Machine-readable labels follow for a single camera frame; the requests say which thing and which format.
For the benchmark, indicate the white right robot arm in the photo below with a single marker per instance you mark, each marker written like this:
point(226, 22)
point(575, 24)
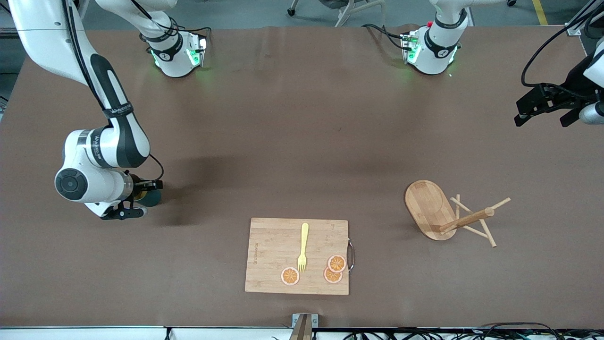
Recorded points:
point(47, 38)

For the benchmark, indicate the white table edge rail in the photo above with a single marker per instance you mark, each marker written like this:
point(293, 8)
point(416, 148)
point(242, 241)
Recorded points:
point(94, 334)

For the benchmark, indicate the yellow plastic fork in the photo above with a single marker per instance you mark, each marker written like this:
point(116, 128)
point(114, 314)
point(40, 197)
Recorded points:
point(304, 241)

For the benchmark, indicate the dark teal cup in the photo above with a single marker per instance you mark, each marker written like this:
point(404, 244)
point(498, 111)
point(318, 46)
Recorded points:
point(152, 198)

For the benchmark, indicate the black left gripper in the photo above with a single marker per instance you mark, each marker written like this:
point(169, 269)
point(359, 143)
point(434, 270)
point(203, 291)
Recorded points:
point(574, 81)

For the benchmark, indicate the aluminium profile frame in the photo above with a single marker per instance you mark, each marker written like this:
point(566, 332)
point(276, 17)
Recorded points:
point(7, 32)
point(576, 27)

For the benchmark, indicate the bamboo cutting board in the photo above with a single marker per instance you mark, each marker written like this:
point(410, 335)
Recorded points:
point(273, 255)

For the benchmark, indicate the wooden mug rack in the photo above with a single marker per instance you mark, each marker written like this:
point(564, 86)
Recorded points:
point(427, 208)

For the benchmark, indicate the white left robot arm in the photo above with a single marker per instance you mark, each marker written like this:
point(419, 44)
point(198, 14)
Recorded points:
point(439, 47)

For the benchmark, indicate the metal bracket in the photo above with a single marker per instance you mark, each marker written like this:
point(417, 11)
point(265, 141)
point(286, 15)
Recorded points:
point(304, 326)

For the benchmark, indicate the office chair base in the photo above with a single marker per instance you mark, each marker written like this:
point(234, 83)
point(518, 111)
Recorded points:
point(344, 16)

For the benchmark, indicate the orange slice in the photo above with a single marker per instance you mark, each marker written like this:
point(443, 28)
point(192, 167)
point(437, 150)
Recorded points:
point(337, 263)
point(331, 276)
point(290, 276)

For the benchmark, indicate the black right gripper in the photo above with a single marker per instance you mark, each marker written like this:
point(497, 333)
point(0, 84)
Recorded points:
point(152, 197)

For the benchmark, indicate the brown table mat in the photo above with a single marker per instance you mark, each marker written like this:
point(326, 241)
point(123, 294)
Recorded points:
point(283, 141)

